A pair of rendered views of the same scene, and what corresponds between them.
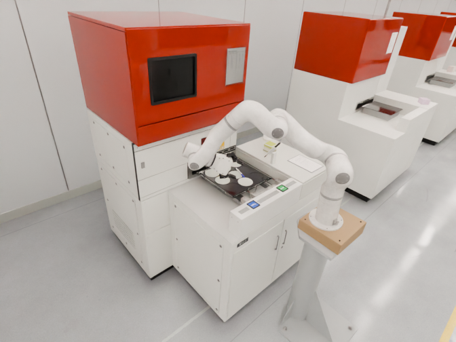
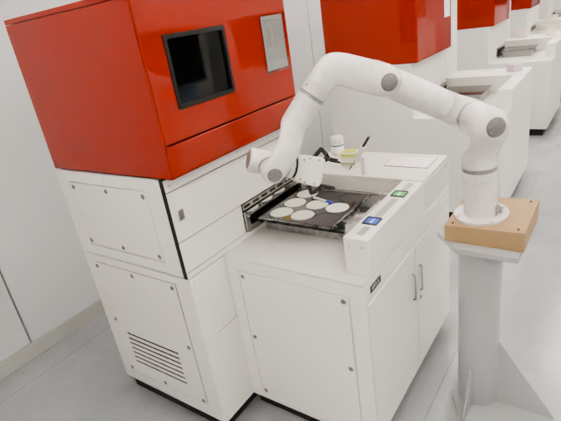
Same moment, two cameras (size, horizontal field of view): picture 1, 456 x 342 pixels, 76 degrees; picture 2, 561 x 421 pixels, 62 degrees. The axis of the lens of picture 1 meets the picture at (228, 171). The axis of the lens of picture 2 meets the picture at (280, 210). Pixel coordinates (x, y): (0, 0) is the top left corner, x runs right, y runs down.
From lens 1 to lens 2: 0.49 m
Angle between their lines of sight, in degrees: 11
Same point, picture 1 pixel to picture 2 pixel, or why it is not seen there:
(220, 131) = (300, 111)
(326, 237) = (497, 233)
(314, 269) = (488, 300)
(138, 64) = (152, 44)
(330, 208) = (487, 188)
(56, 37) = not seen: outside the picture
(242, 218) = (368, 239)
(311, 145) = (436, 94)
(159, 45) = (174, 15)
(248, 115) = (336, 72)
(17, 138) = not seen: outside the picture
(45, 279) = not seen: outside the picture
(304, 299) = (486, 362)
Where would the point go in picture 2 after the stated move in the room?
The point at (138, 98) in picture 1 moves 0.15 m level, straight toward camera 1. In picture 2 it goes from (160, 99) to (174, 103)
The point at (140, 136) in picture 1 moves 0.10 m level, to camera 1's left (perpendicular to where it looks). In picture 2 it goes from (173, 162) to (144, 168)
